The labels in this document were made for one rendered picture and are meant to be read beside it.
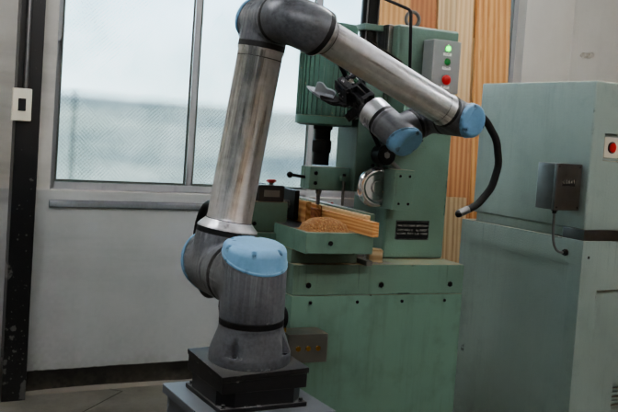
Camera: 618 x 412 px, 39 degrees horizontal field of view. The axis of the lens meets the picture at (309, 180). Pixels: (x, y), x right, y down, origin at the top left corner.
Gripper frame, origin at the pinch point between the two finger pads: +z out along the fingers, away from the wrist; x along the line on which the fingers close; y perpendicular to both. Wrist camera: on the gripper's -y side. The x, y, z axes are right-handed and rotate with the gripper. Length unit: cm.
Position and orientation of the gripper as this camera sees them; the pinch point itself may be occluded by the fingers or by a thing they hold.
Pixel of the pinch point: (326, 75)
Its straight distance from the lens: 258.7
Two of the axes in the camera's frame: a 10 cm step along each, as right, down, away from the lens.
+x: -8.0, 5.1, -3.2
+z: -5.9, -6.1, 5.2
